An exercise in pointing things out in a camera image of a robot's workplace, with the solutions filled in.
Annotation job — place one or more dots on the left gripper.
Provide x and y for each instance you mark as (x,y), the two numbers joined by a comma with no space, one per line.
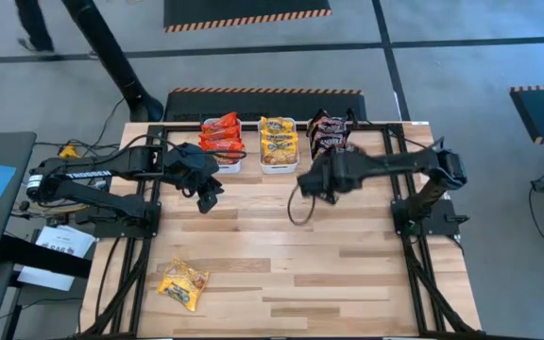
(192,165)

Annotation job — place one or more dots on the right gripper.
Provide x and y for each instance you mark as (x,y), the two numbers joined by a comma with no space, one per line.
(340,172)

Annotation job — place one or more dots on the yellow Maruchan ramen pack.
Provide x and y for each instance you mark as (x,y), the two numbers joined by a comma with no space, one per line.
(277,124)
(279,155)
(279,137)
(182,283)

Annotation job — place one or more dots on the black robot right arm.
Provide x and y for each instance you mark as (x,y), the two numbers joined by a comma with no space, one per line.
(395,163)

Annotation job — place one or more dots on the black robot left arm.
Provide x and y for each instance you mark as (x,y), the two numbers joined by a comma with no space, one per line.
(88,175)

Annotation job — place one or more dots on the white plastic bin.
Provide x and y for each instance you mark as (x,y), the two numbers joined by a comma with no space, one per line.
(309,146)
(279,169)
(229,168)

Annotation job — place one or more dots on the yellow power plug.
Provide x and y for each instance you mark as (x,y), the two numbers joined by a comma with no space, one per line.
(69,152)

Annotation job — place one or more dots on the white printed paper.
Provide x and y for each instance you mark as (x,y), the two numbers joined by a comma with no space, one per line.
(64,238)

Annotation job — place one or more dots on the black desk beam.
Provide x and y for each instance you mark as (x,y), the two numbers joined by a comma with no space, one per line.
(40,257)

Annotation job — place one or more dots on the person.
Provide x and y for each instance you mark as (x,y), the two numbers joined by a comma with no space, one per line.
(36,23)

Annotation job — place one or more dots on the black aluminium table frame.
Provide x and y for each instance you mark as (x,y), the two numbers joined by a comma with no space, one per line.
(177,127)

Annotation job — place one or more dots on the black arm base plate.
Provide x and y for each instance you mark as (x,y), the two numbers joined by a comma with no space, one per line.
(442,219)
(111,231)

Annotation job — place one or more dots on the black camera stand pole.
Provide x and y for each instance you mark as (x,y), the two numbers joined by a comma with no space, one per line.
(107,52)

